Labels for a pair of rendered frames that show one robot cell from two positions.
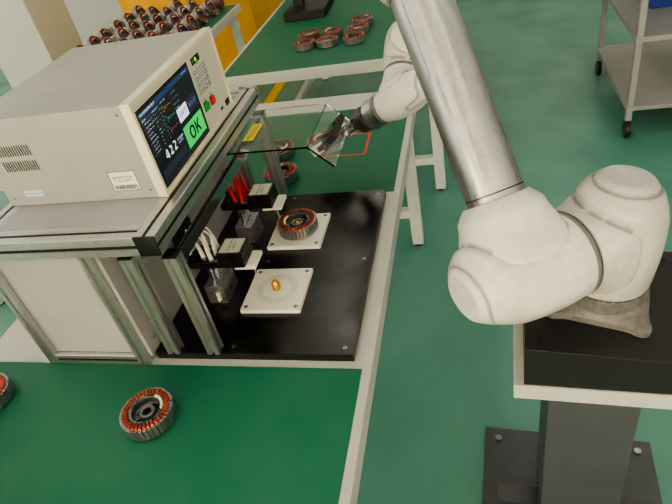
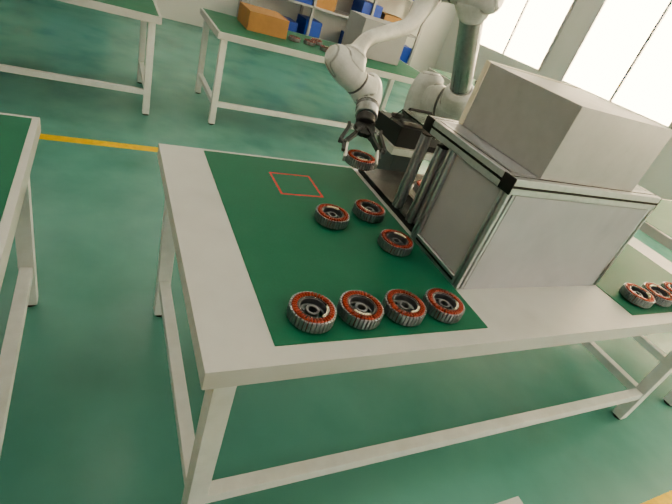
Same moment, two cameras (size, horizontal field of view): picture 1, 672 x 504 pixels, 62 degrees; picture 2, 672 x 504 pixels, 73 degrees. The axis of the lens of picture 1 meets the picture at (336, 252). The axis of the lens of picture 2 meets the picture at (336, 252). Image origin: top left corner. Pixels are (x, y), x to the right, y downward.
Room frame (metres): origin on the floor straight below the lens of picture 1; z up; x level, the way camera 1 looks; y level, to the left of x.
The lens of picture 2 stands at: (2.81, 0.96, 1.43)
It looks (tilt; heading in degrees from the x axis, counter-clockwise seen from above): 31 degrees down; 219
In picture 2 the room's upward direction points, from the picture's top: 20 degrees clockwise
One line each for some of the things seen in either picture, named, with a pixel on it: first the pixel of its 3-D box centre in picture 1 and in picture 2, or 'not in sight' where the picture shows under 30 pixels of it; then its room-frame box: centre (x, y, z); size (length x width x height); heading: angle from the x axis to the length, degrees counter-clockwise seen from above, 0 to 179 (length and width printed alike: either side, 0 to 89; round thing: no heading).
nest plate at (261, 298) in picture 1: (277, 290); not in sight; (1.08, 0.16, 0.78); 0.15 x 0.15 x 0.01; 72
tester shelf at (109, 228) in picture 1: (134, 162); (541, 162); (1.29, 0.43, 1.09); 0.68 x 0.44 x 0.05; 162
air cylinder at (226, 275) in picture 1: (221, 284); not in sight; (1.12, 0.30, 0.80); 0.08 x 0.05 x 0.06; 162
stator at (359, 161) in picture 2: not in sight; (360, 159); (1.60, -0.05, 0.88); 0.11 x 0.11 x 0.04
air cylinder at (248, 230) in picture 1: (249, 227); not in sight; (1.35, 0.22, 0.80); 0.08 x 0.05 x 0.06; 162
